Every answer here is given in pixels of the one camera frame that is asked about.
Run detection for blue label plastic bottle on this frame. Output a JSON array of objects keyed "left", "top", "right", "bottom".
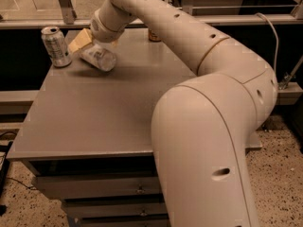
[{"left": 80, "top": 44, "right": 116, "bottom": 72}]

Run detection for black cable on floor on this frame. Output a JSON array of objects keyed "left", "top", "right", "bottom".
[{"left": 0, "top": 130, "right": 39, "bottom": 218}]

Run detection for white cable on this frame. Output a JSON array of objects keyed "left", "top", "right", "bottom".
[{"left": 255, "top": 12, "right": 280, "bottom": 78}]

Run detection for silver 7up can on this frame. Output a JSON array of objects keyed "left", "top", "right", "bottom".
[{"left": 41, "top": 26, "right": 72, "bottom": 68}]

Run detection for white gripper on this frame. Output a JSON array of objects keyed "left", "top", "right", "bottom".
[{"left": 68, "top": 0, "right": 134, "bottom": 53}]

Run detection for grey drawer cabinet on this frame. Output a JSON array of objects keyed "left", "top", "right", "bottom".
[{"left": 6, "top": 26, "right": 263, "bottom": 227}]

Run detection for gold soda can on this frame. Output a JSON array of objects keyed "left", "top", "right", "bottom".
[{"left": 149, "top": 30, "right": 161, "bottom": 43}]

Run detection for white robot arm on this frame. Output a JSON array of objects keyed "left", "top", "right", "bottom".
[{"left": 90, "top": 0, "right": 277, "bottom": 227}]

